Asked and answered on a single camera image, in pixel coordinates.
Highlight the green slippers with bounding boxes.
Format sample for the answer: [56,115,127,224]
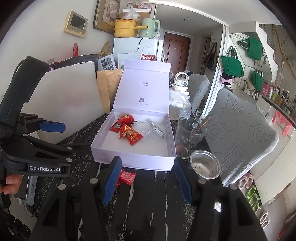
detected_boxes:
[245,185,260,213]

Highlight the brown paper envelope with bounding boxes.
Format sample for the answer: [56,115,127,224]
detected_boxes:
[96,69,123,114]

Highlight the red cartoon snack bag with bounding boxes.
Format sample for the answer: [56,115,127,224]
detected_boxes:
[118,114,135,126]
[119,123,143,146]

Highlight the beige slippers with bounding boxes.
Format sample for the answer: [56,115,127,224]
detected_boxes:
[259,210,269,229]

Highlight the yellow pot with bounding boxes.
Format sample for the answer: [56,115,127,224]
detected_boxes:
[114,19,149,38]

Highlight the wall intercom panel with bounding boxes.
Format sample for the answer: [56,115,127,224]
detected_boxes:
[63,11,88,38]

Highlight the white baby bottle device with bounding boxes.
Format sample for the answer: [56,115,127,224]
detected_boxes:
[171,72,189,95]

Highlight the dark hanging handbag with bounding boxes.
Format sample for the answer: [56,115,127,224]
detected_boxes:
[203,42,218,70]

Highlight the phone in blue case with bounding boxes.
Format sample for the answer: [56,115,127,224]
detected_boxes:
[14,176,38,206]

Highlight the framed picture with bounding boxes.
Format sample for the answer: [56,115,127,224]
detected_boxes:
[93,0,120,34]

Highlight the red ketchup sachet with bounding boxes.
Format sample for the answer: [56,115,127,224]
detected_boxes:
[109,121,122,133]

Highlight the grey chair far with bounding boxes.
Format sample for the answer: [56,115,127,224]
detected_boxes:
[184,70,210,113]

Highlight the green electric kettle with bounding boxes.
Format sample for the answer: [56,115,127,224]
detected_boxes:
[140,19,161,39]

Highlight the red text snack packet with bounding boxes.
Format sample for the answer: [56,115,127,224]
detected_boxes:
[116,169,137,186]

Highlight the lilac gift box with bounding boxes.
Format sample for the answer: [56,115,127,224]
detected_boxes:
[91,59,176,171]

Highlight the green tote bag left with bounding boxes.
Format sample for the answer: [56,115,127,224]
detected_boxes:
[221,46,244,77]

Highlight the clear acrylic stand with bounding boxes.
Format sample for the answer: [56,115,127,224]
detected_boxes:
[141,129,155,142]

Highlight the brown entrance door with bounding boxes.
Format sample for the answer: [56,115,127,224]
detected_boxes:
[163,33,191,75]

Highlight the white fridge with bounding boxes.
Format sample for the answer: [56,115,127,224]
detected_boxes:
[113,38,164,62]

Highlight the white cabinet counter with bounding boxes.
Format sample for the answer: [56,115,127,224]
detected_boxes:
[250,95,295,204]

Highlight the pink slippers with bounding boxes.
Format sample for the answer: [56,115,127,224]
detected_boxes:
[237,173,254,190]

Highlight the metal bowl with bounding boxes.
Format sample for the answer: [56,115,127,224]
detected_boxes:
[190,150,221,180]

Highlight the person left hand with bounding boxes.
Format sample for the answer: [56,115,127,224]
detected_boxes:
[0,174,23,195]

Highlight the white plastic bag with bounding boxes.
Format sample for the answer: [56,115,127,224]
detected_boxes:
[169,88,192,121]

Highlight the grey leaf chair near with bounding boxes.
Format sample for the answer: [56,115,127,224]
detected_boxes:
[205,89,275,186]

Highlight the white cable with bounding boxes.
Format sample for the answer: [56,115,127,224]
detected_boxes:
[147,120,165,140]

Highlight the clear glass measuring jug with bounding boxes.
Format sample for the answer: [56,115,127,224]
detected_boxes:
[175,117,207,159]

